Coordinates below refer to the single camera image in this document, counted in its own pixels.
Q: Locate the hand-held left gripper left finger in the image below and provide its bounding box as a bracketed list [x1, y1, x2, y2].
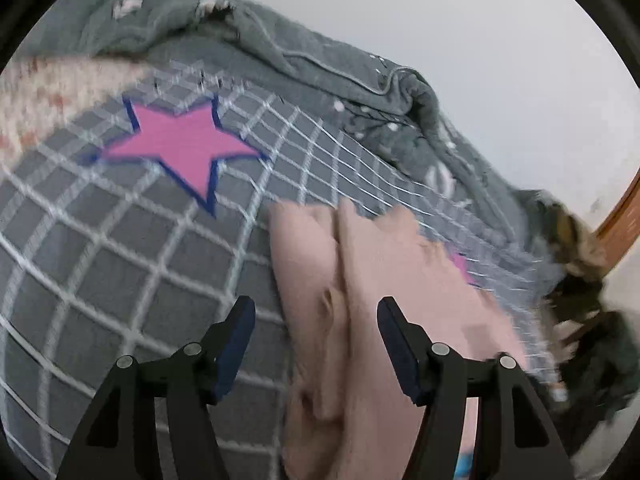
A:
[57, 295, 257, 480]

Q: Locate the grey checked blanket with stars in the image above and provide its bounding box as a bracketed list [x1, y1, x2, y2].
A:
[0, 60, 566, 480]

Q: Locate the dark wooden footboard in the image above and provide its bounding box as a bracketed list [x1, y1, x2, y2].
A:
[547, 270, 618, 348]

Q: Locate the floral bed sheet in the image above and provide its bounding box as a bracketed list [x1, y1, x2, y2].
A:
[0, 55, 151, 161]

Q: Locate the wooden furniture edge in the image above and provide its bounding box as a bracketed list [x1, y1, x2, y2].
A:
[592, 167, 640, 271]

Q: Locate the pink ribbed sweater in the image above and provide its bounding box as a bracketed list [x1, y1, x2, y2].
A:
[267, 197, 566, 480]

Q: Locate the grey-green printed quilt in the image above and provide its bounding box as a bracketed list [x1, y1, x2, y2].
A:
[15, 0, 566, 281]

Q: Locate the dark cloth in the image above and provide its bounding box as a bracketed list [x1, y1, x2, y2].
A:
[565, 310, 640, 426]

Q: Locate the brown clothes pile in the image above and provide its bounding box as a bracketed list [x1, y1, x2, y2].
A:
[525, 190, 608, 281]

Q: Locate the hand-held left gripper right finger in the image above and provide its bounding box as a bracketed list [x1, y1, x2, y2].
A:
[376, 296, 576, 480]

